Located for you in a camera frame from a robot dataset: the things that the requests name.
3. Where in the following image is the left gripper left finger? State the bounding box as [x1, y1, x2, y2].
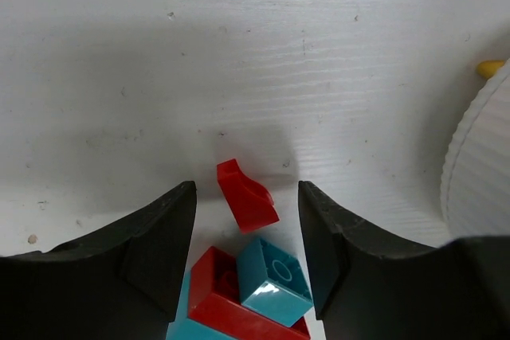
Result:
[1, 181, 197, 339]

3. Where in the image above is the white divided round container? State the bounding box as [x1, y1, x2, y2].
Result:
[440, 61, 509, 237]

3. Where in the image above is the teal and red lego stack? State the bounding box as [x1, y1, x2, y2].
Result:
[167, 237, 313, 340]

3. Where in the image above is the red sloped lego piece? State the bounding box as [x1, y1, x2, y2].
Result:
[217, 158, 280, 233]

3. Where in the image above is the small yellow piece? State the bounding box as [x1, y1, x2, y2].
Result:
[476, 60, 505, 80]

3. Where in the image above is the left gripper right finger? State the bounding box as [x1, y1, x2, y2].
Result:
[298, 181, 509, 339]

